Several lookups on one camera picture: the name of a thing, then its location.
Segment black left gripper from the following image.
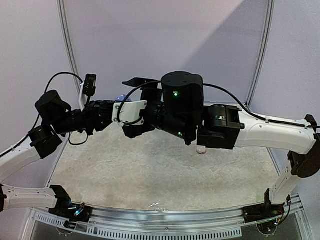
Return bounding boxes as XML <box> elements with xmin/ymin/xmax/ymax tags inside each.
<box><xmin>52</xmin><ymin>99</ymin><xmax>111</xmax><ymax>134</ymax></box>

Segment lavender earbud charging case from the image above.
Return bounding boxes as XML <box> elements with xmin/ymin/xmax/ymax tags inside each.
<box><xmin>114</xmin><ymin>94</ymin><xmax>132</xmax><ymax>103</ymax></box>

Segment pink earbud charging case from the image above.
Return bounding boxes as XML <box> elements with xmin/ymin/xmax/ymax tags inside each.
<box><xmin>196</xmin><ymin>145</ymin><xmax>207</xmax><ymax>155</ymax></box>

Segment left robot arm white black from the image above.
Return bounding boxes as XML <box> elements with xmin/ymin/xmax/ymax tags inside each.
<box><xmin>0</xmin><ymin>90</ymin><xmax>115</xmax><ymax>217</ymax></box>

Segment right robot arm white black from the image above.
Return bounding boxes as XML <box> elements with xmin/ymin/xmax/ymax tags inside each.
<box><xmin>112</xmin><ymin>71</ymin><xmax>320</xmax><ymax>218</ymax></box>

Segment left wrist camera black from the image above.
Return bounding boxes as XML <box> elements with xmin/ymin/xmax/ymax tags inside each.
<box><xmin>78</xmin><ymin>74</ymin><xmax>97</xmax><ymax>111</ymax></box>

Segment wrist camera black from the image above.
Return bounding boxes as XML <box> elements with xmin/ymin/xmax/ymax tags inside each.
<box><xmin>78</xmin><ymin>74</ymin><xmax>97</xmax><ymax>111</ymax></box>
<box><xmin>119</xmin><ymin>100</ymin><xmax>148</xmax><ymax>127</ymax></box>

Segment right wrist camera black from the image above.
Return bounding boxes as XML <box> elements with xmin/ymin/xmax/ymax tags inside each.
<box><xmin>119</xmin><ymin>100</ymin><xmax>148</xmax><ymax>127</ymax></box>

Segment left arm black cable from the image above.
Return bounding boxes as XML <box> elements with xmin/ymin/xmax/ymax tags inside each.
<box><xmin>27</xmin><ymin>72</ymin><xmax>90</xmax><ymax>146</ymax></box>

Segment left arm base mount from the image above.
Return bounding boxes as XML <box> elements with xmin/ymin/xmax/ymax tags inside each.
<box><xmin>48</xmin><ymin>203</ymin><xmax>93</xmax><ymax>223</ymax></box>

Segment aluminium front rail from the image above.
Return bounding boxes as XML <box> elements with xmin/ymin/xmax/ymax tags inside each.
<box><xmin>22</xmin><ymin>194</ymin><xmax>313</xmax><ymax>240</ymax></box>

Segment right aluminium corner post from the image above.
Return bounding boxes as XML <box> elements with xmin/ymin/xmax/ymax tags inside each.
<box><xmin>245</xmin><ymin>0</ymin><xmax>275</xmax><ymax>107</ymax></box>

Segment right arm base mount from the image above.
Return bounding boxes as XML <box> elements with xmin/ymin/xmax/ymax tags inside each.
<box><xmin>242</xmin><ymin>197</ymin><xmax>292</xmax><ymax>226</ymax></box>

